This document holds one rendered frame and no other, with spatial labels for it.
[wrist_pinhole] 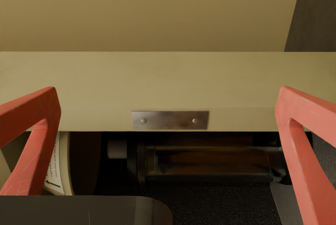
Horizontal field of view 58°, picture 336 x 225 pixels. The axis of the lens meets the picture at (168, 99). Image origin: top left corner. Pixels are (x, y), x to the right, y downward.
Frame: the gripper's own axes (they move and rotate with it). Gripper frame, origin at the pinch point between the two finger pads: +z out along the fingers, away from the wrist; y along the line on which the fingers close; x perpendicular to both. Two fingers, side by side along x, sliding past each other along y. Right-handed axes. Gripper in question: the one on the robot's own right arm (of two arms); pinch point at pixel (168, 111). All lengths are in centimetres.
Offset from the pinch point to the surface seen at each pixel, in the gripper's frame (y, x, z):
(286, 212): -18.5, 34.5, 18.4
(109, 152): 8.1, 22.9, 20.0
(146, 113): 2.0, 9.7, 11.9
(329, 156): -18.6, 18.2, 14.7
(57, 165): 13.0, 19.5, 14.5
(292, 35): -26, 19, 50
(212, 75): -4.7, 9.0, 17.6
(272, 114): -9.6, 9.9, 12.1
